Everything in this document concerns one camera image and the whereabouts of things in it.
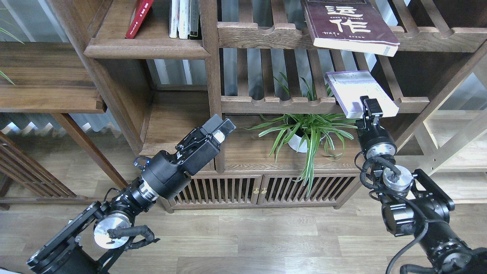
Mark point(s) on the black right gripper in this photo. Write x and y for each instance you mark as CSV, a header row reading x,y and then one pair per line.
x,y
372,114

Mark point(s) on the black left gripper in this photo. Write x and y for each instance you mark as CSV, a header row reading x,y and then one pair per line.
x,y
202,144

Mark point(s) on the white and purple book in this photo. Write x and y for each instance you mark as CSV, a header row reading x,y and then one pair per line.
x,y
349,86

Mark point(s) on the red paperback book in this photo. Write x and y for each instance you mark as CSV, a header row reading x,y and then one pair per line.
x,y
141,9

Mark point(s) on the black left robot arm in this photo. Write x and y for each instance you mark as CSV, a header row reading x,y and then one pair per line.
x,y
164,175

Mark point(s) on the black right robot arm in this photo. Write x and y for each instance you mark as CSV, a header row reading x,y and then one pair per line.
x,y
412,203

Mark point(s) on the green spider plant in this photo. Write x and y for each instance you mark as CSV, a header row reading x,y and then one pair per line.
x,y
314,130

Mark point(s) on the dark wooden bookshelf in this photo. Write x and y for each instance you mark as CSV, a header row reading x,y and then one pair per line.
x,y
257,57

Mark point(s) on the white plant pot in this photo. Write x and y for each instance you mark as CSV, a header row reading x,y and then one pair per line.
x,y
296,144

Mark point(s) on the maroon book with white characters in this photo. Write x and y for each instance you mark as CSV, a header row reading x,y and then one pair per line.
x,y
351,25

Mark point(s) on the dark green upright book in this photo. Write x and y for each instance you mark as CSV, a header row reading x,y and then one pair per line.
x,y
194,21

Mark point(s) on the white upright book left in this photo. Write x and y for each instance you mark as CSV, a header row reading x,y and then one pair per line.
x,y
173,18

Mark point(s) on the slatted wooden rack left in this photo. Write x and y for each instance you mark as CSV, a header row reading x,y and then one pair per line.
x,y
18,167

